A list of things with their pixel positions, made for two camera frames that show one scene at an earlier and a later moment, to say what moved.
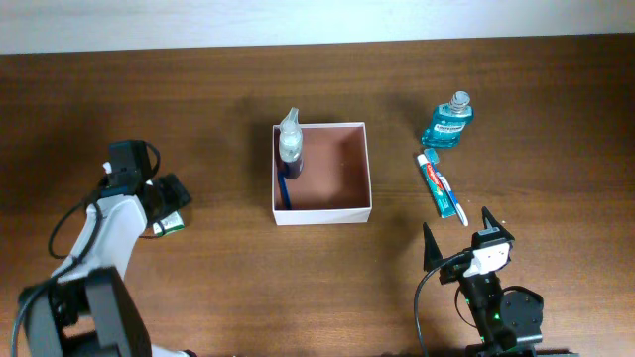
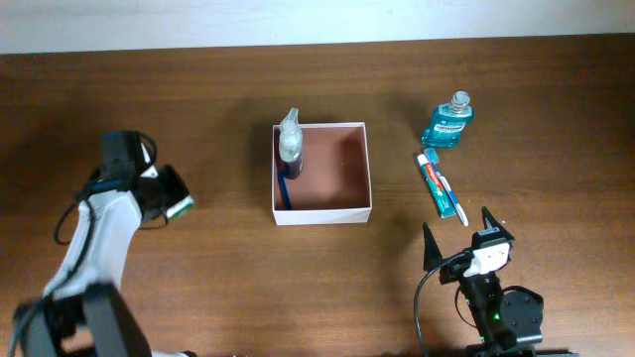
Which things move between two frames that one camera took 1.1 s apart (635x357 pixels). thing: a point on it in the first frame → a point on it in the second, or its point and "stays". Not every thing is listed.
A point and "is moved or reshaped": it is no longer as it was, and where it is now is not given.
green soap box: [170, 224] is moved or reshaped
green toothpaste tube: [442, 198] stays
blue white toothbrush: [433, 157] stays
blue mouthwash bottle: [447, 122] stays
